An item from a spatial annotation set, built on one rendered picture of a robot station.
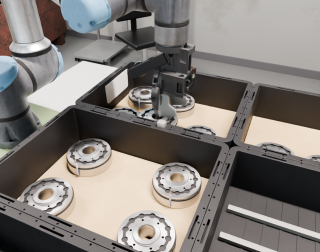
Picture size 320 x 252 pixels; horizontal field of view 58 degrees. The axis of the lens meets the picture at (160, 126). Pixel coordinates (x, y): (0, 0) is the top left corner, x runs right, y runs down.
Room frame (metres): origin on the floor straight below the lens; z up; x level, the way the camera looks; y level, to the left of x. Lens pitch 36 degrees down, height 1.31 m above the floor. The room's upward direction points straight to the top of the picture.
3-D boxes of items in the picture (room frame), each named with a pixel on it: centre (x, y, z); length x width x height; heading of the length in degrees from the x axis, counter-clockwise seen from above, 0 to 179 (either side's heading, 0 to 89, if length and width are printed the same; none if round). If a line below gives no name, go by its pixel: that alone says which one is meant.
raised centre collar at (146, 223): (0.30, 0.02, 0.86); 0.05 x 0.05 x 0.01
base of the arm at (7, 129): (0.72, 0.45, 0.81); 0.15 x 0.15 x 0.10
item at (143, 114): (0.62, 0.01, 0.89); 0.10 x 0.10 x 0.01
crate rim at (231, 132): (0.68, -0.02, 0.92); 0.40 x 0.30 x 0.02; 66
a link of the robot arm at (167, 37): (0.64, -0.03, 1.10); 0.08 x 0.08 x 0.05
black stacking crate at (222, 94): (0.68, -0.02, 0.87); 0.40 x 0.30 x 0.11; 66
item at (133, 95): (0.79, 0.05, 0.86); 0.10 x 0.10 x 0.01
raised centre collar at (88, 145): (0.52, 0.17, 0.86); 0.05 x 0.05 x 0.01
